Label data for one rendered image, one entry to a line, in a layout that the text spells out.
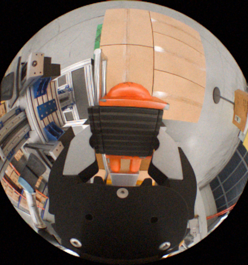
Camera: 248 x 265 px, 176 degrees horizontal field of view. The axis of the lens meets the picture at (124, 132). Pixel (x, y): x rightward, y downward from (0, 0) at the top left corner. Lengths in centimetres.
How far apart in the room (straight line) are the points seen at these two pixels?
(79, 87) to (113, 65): 60
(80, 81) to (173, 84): 97
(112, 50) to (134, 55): 17
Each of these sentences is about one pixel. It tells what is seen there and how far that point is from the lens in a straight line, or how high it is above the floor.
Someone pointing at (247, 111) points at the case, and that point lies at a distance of 179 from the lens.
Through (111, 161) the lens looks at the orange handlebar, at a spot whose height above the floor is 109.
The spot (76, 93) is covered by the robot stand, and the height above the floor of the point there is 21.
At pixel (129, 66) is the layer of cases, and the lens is 66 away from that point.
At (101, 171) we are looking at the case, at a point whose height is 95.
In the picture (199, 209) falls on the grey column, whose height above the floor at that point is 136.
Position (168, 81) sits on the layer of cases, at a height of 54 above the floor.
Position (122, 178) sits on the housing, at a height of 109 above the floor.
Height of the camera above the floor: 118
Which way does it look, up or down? 58 degrees down
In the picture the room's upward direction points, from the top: 178 degrees counter-clockwise
